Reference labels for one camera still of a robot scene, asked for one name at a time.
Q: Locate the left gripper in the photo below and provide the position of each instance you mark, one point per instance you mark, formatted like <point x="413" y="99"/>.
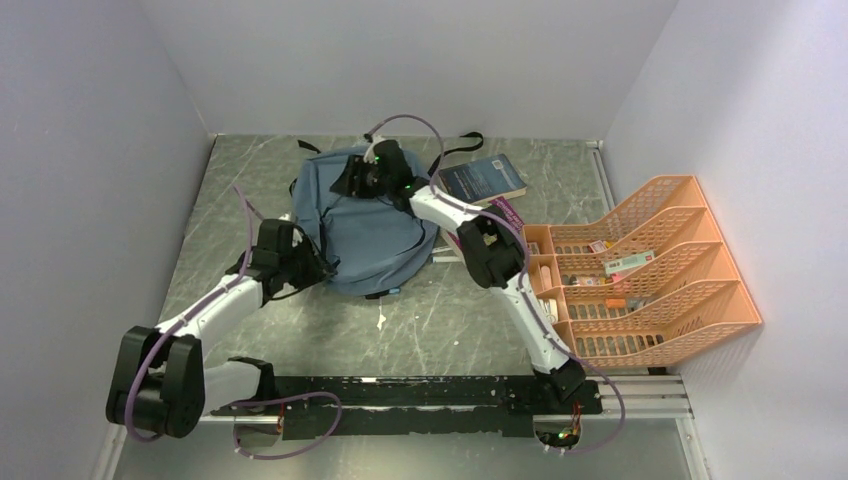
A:
<point x="317" y="267"/>

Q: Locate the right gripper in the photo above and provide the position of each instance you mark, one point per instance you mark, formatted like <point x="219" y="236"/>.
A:
<point x="347" y="185"/>

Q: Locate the blue student backpack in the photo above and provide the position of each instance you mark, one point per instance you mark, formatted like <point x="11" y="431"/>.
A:
<point x="377" y="247"/>

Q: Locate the dark blue book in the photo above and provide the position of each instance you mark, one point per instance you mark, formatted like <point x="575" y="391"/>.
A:
<point x="482" y="180"/>

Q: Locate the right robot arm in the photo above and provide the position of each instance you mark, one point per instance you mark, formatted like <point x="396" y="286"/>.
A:
<point x="494" y="254"/>

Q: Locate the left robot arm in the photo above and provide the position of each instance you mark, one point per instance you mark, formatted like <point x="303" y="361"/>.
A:
<point x="161" y="385"/>

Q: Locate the white marker pen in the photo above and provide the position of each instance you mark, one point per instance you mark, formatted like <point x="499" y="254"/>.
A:
<point x="446" y="259"/>

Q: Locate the orange desk organizer tray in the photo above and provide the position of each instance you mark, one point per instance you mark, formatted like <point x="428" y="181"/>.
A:
<point x="546" y="281"/>

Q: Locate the teal box in rack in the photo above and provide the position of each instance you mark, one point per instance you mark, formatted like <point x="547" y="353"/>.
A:
<point x="623" y="265"/>

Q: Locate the orange plastic file rack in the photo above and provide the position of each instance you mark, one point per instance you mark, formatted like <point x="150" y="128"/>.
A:
<point x="688" y="299"/>

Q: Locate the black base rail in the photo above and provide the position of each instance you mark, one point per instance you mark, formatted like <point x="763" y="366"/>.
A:
<point x="314" y="413"/>

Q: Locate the aluminium frame rail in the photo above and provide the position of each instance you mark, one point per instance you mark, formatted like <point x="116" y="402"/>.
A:
<point x="663" y="394"/>

